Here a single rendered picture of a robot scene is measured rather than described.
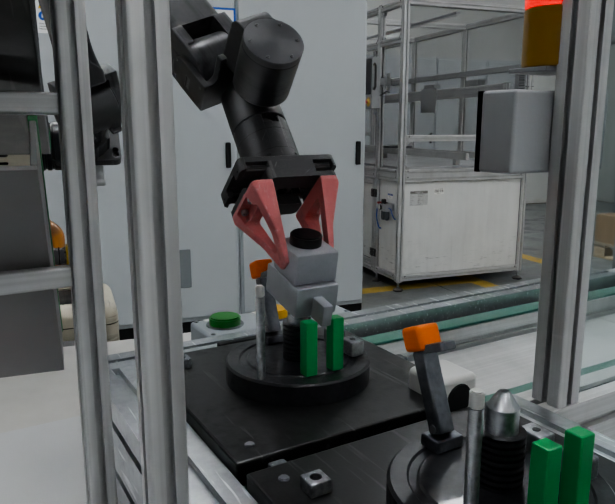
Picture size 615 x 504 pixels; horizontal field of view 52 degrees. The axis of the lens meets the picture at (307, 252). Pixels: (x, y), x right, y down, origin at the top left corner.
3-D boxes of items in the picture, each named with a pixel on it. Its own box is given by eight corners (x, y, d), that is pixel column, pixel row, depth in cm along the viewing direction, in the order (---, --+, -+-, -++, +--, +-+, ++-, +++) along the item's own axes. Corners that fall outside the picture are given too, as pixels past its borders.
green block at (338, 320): (325, 367, 59) (326, 315, 58) (336, 365, 59) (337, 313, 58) (332, 371, 58) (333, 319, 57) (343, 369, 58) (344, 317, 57)
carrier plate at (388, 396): (142, 377, 66) (141, 358, 66) (334, 339, 78) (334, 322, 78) (237, 488, 46) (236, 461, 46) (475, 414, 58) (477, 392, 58)
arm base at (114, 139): (117, 126, 119) (48, 126, 115) (118, 98, 112) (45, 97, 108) (121, 164, 116) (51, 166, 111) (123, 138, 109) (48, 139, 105)
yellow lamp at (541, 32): (508, 68, 56) (512, 10, 55) (546, 71, 59) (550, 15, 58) (555, 64, 52) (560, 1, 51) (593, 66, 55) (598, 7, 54)
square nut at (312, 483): (299, 487, 43) (299, 474, 42) (319, 481, 43) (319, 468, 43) (311, 499, 41) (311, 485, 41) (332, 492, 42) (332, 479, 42)
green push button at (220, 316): (204, 328, 82) (204, 314, 81) (233, 324, 84) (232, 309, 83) (216, 337, 78) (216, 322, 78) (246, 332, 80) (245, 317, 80)
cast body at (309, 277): (264, 290, 62) (269, 223, 59) (304, 284, 64) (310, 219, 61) (304, 330, 55) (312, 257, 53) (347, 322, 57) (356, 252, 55)
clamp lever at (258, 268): (260, 334, 66) (247, 263, 67) (277, 331, 67) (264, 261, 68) (275, 330, 63) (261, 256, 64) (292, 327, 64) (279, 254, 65)
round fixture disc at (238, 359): (204, 366, 64) (203, 347, 64) (321, 342, 71) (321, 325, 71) (266, 420, 52) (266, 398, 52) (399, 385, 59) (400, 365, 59)
